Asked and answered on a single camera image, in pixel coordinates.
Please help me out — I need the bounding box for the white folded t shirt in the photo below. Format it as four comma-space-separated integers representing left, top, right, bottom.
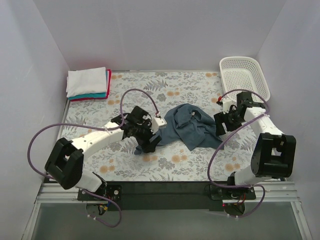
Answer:
66, 67, 108, 98

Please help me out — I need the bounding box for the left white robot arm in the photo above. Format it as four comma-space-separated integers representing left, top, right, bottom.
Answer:
44, 106, 167, 200

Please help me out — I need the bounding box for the aluminium frame rail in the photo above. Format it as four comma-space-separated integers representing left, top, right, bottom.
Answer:
36, 181, 300, 203

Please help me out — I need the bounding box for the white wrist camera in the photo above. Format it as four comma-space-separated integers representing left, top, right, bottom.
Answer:
216, 96, 235, 112
151, 116, 167, 133

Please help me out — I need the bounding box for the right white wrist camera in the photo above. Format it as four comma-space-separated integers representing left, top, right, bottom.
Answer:
216, 96, 235, 112

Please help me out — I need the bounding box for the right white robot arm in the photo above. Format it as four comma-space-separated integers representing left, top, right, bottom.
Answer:
214, 89, 297, 199

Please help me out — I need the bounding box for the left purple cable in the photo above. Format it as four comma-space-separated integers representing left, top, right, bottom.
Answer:
27, 88, 161, 228

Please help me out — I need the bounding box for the white plastic basket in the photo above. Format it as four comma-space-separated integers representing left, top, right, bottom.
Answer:
219, 56, 271, 101

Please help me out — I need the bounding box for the teal folded t shirt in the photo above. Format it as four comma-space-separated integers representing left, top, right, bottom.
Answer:
68, 69, 110, 101

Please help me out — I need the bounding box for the blue grey t shirt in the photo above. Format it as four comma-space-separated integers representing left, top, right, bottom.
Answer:
133, 103, 223, 156

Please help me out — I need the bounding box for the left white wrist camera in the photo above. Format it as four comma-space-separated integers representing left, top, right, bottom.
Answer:
151, 116, 167, 133

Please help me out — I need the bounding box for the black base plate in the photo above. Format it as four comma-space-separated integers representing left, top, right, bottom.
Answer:
77, 181, 257, 212

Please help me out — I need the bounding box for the floral table mat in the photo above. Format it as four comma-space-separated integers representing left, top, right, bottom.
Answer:
60, 71, 256, 181

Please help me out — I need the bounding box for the red folded t shirt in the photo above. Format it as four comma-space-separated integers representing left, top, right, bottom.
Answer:
70, 69, 112, 103

